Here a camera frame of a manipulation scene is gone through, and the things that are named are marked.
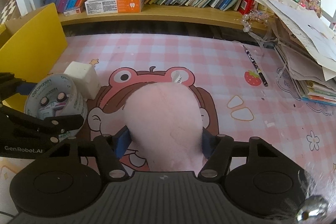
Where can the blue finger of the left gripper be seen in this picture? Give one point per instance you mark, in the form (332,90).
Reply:
(25,88)

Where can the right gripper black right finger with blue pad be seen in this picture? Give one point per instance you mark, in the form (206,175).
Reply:
(217,150)

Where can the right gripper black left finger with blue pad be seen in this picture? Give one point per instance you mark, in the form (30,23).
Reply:
(109,150)

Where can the small toy car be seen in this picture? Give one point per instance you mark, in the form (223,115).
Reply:
(48,108)

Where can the clear tape roll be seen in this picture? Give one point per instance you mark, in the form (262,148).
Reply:
(50,87)

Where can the pink plush toy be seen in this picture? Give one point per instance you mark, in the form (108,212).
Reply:
(165,124)

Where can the white foam cube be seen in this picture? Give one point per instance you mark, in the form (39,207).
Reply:
(85,78)

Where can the yellow cardboard box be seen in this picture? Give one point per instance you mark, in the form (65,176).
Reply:
(31,44)

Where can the pink checkered desk mat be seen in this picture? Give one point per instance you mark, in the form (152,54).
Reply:
(230,93)

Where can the black patterned pen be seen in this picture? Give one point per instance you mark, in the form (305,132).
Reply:
(258,70)

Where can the small red white box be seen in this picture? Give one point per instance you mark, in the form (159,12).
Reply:
(73,11)

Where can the lower orange toothpaste box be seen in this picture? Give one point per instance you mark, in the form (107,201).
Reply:
(113,6)

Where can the stack of papers and books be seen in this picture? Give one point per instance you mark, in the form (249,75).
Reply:
(306,47)

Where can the wooden shelf board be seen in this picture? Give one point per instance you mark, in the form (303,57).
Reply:
(157,19)

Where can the bead string ornament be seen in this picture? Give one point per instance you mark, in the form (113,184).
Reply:
(254,16)

